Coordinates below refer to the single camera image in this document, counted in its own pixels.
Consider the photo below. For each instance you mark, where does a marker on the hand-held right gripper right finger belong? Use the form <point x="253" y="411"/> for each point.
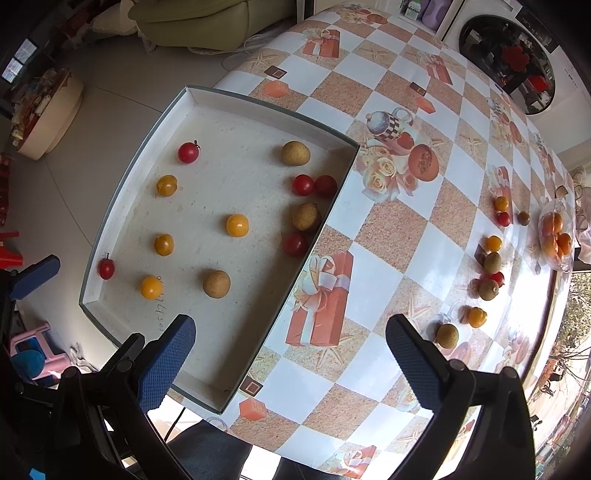
<point x="413" y="364"/>

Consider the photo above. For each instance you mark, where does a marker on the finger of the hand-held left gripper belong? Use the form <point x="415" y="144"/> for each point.
<point x="37" y="276"/>
<point x="28" y="364"/>

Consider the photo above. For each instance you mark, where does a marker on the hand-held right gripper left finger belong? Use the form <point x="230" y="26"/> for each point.
<point x="166" y="360"/>

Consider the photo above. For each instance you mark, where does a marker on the yellow cherry tomato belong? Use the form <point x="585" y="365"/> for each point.
<point x="166" y="185"/>
<point x="151" y="286"/>
<point x="493" y="243"/>
<point x="477" y="317"/>
<point x="237" y="225"/>
<point x="501" y="203"/>
<point x="164" y="244"/>

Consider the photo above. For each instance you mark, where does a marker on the white shallow cardboard box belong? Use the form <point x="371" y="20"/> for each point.
<point x="231" y="184"/>

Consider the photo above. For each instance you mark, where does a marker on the pink plastic stool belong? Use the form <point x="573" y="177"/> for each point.
<point x="32" y="334"/>

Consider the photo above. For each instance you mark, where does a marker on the red plastic stool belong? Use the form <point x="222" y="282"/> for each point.
<point x="9" y="256"/>

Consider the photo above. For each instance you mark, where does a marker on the stack of red boxes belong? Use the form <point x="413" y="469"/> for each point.
<point x="4" y="194"/>

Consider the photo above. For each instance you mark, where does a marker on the checkered printed tablecloth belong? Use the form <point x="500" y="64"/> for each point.
<point x="392" y="221"/>

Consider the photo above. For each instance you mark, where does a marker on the round cream coffee table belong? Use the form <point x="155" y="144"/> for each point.
<point x="60" y="120"/>

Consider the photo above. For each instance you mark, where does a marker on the pile of colourful packets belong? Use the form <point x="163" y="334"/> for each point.
<point x="37" y="101"/>

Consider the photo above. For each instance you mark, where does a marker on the clear bag of oranges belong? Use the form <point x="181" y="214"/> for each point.
<point x="556" y="235"/>

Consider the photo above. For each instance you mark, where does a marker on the dark framed window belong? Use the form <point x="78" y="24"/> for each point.
<point x="21" y="55"/>

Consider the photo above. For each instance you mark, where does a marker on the green sofa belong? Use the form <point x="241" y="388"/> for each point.
<point x="207" y="23"/>

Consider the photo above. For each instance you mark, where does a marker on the white washing machine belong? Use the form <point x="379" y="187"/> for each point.
<point x="508" y="55"/>

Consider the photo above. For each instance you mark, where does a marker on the purple plastic bottle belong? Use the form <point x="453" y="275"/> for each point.
<point x="436" y="9"/>

